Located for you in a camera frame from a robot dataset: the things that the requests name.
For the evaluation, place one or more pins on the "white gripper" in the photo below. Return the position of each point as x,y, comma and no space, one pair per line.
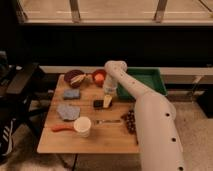
109,87

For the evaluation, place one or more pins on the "black eraser block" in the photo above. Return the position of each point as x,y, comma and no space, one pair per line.
98,103

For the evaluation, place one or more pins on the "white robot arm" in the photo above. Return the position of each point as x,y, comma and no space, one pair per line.
158,140

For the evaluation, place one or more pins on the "metal fork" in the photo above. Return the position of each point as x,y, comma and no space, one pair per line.
106,121

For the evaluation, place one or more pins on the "orange fruit in bowl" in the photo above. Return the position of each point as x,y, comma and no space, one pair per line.
99,78

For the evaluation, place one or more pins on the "bunch of dark grapes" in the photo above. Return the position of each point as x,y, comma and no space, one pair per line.
129,120

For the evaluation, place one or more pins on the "orange-red bowl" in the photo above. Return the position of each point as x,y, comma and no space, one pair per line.
99,71

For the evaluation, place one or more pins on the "wooden folding table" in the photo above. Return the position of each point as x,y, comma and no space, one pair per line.
105,138

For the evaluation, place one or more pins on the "white paper cup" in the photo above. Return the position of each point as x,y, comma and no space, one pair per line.
82,126

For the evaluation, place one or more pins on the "small blue sponge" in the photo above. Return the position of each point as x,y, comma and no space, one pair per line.
71,94

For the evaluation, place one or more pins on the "banana in bowl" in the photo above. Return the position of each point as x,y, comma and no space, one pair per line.
78,78

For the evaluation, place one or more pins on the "blue crumpled cloth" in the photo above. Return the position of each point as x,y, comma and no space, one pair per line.
68,112

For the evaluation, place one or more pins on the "dark red bowl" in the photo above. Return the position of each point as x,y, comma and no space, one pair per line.
70,74

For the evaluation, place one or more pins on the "green plastic tray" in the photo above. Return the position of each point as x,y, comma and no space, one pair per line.
149,77

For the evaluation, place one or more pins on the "black chair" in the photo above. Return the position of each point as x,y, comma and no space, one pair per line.
23,86

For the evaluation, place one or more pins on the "black white sneaker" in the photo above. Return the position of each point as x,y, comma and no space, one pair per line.
6,140

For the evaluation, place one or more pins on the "orange handled tool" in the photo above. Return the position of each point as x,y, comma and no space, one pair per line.
58,128

